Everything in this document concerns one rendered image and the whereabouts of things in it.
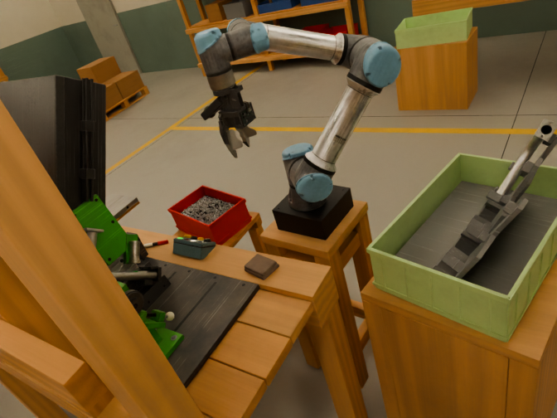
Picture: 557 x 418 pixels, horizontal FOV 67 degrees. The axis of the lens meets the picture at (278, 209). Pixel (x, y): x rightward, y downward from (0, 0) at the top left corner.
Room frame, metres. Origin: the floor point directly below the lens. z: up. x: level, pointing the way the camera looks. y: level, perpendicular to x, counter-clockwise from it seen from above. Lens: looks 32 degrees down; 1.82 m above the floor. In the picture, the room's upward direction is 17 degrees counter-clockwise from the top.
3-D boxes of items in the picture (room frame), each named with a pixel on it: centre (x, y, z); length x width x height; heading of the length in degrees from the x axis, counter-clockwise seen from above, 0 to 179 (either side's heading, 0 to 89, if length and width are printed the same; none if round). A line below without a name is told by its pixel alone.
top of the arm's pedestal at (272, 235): (1.38, -0.12, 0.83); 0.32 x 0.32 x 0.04; 45
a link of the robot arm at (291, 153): (1.37, -0.13, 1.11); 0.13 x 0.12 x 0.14; 3
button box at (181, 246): (1.35, 0.35, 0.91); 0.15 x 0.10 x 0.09; 50
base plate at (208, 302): (1.24, 0.69, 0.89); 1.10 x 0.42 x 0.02; 50
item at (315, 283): (1.46, 0.51, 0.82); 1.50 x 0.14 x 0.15; 50
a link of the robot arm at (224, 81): (1.22, 0.04, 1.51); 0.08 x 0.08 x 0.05
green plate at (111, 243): (1.24, 0.59, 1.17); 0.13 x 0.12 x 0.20; 50
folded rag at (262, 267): (1.12, 0.11, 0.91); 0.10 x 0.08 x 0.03; 37
